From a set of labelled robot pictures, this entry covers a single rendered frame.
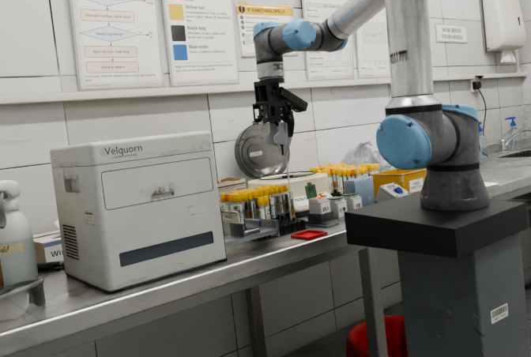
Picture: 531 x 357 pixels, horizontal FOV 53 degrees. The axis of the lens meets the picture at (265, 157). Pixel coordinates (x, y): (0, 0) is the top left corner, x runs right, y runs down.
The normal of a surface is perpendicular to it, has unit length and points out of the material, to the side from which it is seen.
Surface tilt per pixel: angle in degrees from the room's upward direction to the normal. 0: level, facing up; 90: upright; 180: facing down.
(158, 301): 90
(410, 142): 97
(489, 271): 90
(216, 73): 93
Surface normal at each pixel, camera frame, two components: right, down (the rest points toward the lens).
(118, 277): 0.62, -0.03
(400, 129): -0.76, 0.26
